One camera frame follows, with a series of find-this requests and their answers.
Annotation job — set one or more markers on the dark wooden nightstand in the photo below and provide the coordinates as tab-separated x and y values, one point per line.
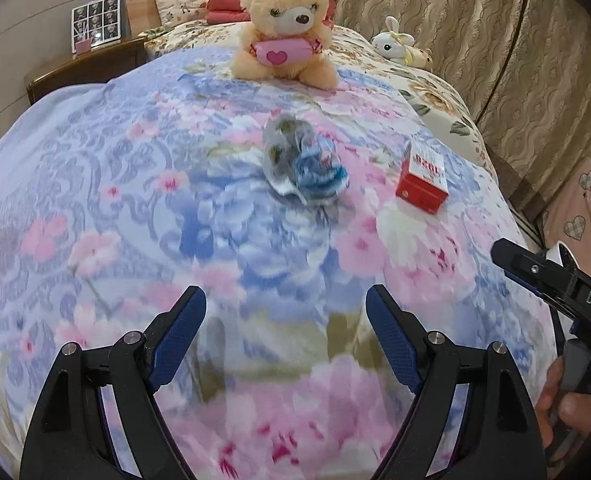
94	67

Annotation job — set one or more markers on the white rim trash bin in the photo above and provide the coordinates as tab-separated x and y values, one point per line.
560	253

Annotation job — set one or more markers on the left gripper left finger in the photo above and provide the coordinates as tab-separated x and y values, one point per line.
69	436

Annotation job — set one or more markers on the red cigarette box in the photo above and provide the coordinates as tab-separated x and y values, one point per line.
422	181

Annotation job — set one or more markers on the person right hand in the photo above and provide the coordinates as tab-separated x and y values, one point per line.
574	409

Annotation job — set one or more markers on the cream teddy bear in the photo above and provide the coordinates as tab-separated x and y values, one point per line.
286	39

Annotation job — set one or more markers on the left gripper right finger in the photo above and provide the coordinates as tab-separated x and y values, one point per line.
498	436

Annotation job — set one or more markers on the blue silver snack wrapper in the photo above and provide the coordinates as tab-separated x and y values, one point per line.
299	163

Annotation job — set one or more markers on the floral purple pink quilt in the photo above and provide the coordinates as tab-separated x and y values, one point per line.
114	198

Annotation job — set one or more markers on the beige patterned curtain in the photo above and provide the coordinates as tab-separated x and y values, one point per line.
523	67

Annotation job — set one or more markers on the cream floral bedsheet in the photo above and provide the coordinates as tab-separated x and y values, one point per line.
435	101

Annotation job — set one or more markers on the red folded blanket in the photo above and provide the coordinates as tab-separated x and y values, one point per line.
230	5

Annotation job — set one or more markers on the photo collage frame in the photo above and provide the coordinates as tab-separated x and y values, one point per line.
98	21

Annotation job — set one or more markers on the white rabbit plush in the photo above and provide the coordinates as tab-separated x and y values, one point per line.
393	44

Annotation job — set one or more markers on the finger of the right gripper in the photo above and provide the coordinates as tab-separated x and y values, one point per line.
550	281

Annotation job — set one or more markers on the yellow bear plush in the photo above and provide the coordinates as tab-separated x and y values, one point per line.
418	58

